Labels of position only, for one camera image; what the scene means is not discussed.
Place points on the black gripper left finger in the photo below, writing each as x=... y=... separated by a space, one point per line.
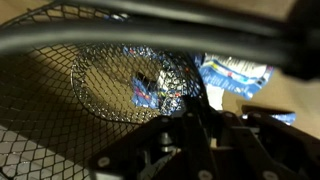
x=197 y=128

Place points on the blue snack pack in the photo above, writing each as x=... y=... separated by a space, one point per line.
x=163 y=94
x=287 y=118
x=237 y=76

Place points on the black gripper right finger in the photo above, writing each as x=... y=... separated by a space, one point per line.
x=249 y=159

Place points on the black wire mesh basket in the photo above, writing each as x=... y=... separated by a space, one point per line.
x=66 y=72

